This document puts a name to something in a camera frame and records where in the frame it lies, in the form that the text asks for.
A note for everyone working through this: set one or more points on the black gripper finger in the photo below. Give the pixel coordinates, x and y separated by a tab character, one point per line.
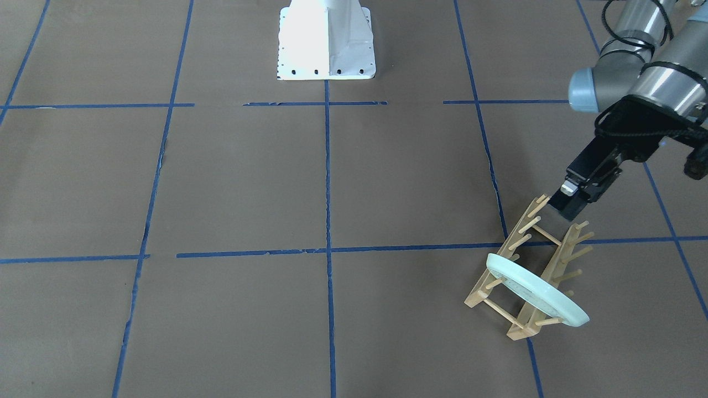
578	204
565	205

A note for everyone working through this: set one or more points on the pale green ceramic plate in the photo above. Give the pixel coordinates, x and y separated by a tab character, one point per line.
536	292

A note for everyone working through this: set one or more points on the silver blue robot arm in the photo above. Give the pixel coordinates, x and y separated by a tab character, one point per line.
649	83

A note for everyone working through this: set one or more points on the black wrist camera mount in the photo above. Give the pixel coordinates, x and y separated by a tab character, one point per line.
696	164

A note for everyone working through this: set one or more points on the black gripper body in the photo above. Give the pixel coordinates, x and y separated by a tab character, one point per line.
599	156

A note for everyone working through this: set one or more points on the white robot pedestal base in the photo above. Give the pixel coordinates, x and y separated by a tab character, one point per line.
325	40

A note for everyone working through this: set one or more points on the wooden dish rack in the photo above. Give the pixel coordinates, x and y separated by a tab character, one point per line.
553	269

